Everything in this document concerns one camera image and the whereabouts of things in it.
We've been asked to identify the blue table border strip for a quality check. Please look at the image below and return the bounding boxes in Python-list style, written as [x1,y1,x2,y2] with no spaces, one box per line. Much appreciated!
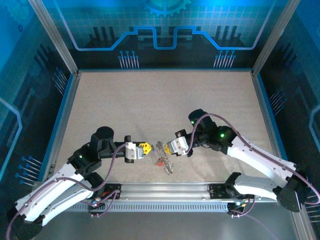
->
[256,72,288,156]
[39,72,76,182]

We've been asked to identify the long aluminium base rail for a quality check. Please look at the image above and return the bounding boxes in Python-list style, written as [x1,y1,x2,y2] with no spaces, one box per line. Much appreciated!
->
[33,181,300,203]

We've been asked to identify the aluminium table side rail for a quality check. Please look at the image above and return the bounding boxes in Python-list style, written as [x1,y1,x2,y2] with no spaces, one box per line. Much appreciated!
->
[43,71,81,183]
[250,71,285,157]

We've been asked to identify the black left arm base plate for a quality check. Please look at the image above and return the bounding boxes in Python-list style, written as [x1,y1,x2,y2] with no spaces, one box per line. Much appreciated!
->
[103,183,122,201]

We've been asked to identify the slotted metal cable duct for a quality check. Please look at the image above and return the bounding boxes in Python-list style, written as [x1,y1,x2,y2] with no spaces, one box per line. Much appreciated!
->
[56,201,235,213]

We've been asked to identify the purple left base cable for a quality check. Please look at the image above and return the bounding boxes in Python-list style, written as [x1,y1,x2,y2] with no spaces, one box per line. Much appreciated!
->
[86,189,122,218]

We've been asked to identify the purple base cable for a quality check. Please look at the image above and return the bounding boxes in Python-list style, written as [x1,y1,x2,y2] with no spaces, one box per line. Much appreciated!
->
[227,194,256,219]
[86,189,122,218]

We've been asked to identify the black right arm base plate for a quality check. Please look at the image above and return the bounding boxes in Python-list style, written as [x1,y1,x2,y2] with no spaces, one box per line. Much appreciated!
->
[208,183,228,201]

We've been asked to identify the thin aluminium table rail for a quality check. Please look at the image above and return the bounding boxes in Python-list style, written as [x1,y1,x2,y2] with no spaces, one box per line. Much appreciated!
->
[78,68,253,74]

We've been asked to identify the steel base plate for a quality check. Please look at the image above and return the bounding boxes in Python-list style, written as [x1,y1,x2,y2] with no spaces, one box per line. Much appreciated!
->
[32,211,308,240]

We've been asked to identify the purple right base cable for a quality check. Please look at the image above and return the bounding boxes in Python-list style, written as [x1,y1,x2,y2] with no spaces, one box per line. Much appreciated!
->
[227,194,256,219]

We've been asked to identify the aluminium frame post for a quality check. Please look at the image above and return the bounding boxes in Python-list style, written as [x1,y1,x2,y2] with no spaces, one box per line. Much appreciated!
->
[27,0,80,75]
[251,0,302,76]

